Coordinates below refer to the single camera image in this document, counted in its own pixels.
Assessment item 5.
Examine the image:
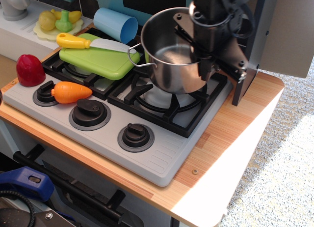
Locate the orange toy carrot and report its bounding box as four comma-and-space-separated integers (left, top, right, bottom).
51, 82, 93, 104

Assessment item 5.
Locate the green toy broccoli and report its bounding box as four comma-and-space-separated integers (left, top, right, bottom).
55, 10, 73, 32

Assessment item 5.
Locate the green plastic cutting board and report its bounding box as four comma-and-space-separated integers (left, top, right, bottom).
59, 34, 140, 80

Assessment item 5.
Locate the black burner grate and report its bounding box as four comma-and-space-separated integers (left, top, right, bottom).
108, 66, 233, 138
41, 27, 153, 101

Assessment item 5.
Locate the grey toy faucet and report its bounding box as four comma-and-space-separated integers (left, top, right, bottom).
0, 0, 30, 21

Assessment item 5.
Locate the black braided cable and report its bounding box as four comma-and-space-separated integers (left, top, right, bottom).
0, 190, 36, 227

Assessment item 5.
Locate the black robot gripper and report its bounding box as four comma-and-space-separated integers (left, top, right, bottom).
173, 12, 248, 83

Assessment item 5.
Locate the black middle stove knob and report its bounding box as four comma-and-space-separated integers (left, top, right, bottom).
69, 99, 111, 131

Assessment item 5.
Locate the black right burner grate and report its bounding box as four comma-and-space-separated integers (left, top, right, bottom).
108, 66, 233, 138

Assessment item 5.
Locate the black right stove knob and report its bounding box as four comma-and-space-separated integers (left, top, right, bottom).
117, 123, 155, 153

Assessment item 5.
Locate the yellow toy banana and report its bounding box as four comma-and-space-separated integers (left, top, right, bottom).
51, 9, 82, 24

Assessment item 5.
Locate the stainless steel pot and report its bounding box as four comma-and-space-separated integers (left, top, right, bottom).
140, 7, 208, 94

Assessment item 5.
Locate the black stove knob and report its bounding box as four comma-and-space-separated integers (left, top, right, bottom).
33, 80, 58, 107
117, 123, 155, 153
69, 99, 111, 131

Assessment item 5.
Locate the teal toy range hood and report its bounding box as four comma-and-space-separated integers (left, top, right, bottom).
97, 0, 192, 26

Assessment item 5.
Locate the white toy sink counter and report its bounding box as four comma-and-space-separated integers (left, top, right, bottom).
0, 0, 94, 63

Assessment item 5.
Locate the red toy pepper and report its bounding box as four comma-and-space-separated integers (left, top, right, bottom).
16, 55, 46, 87

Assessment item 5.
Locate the black oven door handle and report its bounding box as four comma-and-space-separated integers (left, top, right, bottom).
13, 144, 126, 225

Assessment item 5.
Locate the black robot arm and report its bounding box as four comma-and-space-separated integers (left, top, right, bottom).
173, 0, 255, 83

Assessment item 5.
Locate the black left stove knob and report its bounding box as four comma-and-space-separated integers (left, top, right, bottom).
33, 80, 58, 107

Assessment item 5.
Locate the yellow toy potato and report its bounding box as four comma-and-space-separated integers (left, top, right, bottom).
38, 11, 56, 31

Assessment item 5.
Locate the pale yellow toy plate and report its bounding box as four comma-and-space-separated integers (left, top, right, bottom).
33, 19, 84, 41

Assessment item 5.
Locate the yellow handled toy knife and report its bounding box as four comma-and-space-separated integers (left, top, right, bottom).
56, 33, 137, 54

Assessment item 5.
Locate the blue plastic clamp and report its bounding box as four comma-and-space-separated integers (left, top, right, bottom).
0, 167, 54, 202

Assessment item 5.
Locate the light blue plastic cup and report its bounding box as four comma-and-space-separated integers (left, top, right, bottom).
93, 8, 138, 44

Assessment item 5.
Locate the black left burner grate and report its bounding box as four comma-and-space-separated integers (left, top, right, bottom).
41, 27, 153, 101

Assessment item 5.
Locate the grey toy stove top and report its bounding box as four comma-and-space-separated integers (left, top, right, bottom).
2, 27, 234, 188

